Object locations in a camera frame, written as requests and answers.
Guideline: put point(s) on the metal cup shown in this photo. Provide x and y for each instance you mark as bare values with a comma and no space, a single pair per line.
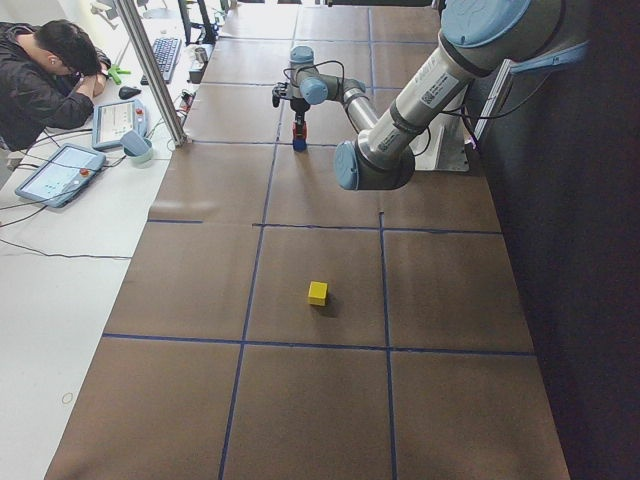
200,55

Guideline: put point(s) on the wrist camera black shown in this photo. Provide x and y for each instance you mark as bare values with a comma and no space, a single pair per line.
280,92

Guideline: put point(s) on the seated person dark jacket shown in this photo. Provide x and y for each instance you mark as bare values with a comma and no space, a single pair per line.
50,75

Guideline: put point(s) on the red block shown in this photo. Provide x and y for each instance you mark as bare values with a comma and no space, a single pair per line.
299,132

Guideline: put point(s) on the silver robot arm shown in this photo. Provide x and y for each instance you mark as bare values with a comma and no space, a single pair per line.
475,37

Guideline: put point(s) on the black keyboard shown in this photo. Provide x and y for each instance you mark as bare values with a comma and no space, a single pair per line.
166,52

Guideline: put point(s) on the aluminium extrusion rail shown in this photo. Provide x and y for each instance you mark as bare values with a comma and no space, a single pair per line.
496,98

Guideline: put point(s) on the black computer mouse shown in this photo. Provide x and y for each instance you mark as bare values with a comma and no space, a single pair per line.
127,92

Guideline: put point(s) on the yellow block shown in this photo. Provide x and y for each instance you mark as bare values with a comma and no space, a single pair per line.
318,293

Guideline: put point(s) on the aluminium frame post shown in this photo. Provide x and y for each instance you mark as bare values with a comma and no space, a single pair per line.
133,25

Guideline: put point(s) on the teach pendant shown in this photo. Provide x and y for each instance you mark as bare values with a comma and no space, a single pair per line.
111,121
62,176

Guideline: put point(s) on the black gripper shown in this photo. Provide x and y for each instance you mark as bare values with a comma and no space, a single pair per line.
299,107

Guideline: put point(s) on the green plastic object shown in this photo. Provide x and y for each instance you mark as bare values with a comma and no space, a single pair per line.
116,73

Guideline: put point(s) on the white pedestal column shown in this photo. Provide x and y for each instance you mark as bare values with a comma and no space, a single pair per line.
442,146

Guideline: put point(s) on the far teach pendant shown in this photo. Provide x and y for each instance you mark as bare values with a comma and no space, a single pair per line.
111,121

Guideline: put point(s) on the blue block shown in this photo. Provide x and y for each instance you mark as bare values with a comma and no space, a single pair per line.
299,145

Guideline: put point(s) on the near teach pendant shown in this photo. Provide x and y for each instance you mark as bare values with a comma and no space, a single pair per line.
62,176

